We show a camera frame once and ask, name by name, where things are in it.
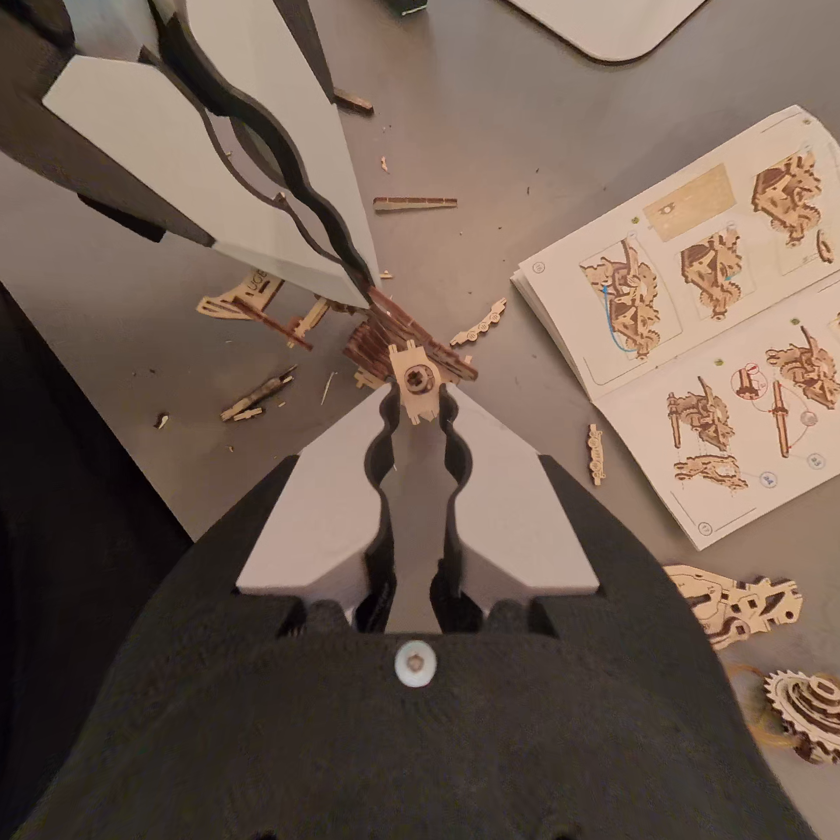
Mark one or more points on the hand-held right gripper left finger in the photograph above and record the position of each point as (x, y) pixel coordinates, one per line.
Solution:
(308, 525)

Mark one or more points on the dark wooden sprue scrap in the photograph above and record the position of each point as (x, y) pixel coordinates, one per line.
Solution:
(259, 397)

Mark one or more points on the brown wooden offcut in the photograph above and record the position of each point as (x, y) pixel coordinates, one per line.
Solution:
(354, 102)

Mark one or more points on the partly built wooden model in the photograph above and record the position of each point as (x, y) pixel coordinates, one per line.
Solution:
(374, 341)

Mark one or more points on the wooden model side plate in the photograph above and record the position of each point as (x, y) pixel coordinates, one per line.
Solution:
(695, 597)

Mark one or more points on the thin wooden splinter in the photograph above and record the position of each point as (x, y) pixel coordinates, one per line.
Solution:
(328, 388)

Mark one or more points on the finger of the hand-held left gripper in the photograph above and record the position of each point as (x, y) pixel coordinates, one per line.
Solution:
(164, 164)
(289, 98)

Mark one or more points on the small wooden track strip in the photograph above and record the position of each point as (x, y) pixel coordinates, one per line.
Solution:
(479, 323)
(596, 456)

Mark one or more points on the open instruction booklet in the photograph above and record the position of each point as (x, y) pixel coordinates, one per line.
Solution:
(558, 289)

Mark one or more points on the wooden gear assembly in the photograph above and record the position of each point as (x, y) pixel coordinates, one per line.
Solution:
(810, 712)

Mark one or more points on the yellow rubber band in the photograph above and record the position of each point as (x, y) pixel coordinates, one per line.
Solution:
(771, 735)

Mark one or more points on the small wooden plate with hole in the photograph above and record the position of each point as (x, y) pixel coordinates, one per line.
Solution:
(413, 399)

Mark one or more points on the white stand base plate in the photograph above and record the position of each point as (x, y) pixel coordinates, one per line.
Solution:
(610, 29)

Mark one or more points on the wooden wedge strip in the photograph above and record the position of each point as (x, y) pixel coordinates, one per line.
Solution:
(413, 205)

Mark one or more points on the dark green model box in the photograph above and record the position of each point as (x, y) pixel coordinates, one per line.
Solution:
(403, 5)

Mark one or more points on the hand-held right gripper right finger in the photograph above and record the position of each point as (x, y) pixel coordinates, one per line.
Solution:
(525, 525)

